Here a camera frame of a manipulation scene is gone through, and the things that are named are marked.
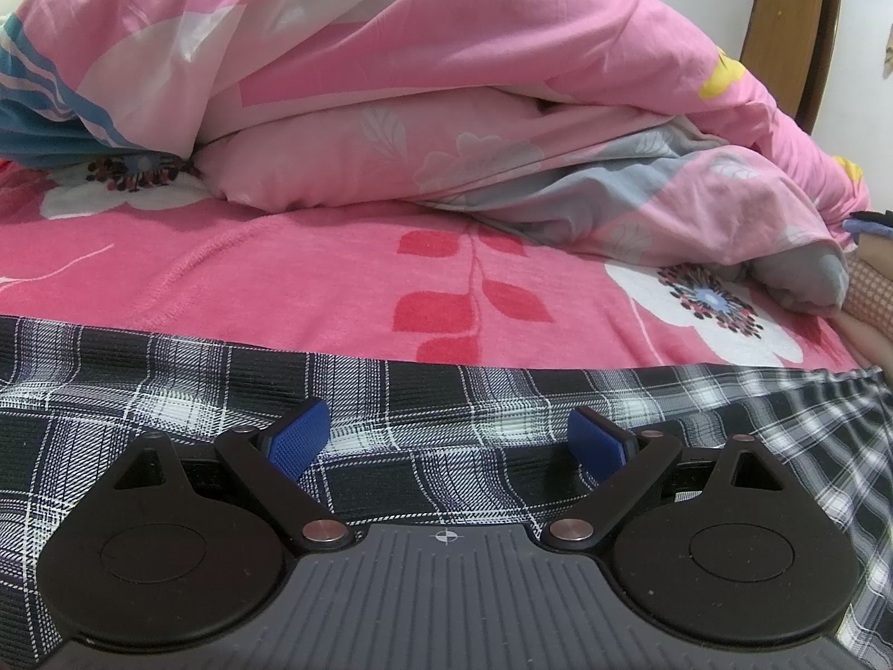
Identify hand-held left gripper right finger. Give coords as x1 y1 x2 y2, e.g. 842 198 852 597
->
539 406 791 554

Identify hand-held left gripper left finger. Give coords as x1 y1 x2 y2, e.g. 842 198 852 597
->
103 398 353 554

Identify black white plaid pants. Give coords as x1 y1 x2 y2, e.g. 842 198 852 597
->
0 315 893 670

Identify pink floral bed sheet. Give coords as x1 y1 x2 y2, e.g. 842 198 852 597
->
0 157 873 371

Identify pink checked cloth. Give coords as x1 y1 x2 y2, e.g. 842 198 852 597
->
833 237 893 367

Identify pink floral quilt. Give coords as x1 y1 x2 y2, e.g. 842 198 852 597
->
0 0 873 315

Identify brown wooden door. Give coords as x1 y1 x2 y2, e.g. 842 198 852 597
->
738 0 845 137

